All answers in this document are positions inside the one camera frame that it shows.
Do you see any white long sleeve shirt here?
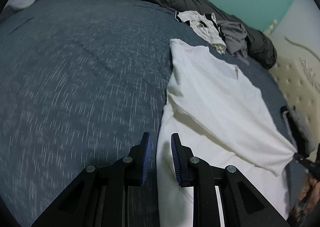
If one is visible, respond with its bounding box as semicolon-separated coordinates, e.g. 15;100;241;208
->
156;39;295;226

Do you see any folded grey clothes stack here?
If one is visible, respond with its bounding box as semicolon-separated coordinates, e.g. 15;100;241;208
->
280;105;316;158

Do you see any person's right hand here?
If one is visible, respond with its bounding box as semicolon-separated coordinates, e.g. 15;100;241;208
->
287;174;320;226

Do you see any cream tufted headboard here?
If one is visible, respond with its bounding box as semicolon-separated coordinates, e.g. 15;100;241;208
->
262;0;320;147

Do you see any navy blue bed sheet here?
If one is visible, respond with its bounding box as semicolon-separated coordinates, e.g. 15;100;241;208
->
0;0;308;227

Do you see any grey crumpled garment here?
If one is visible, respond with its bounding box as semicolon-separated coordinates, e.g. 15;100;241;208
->
217;20;249;66

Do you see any white black trimmed garment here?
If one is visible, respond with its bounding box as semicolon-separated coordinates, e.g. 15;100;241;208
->
175;11;227;55

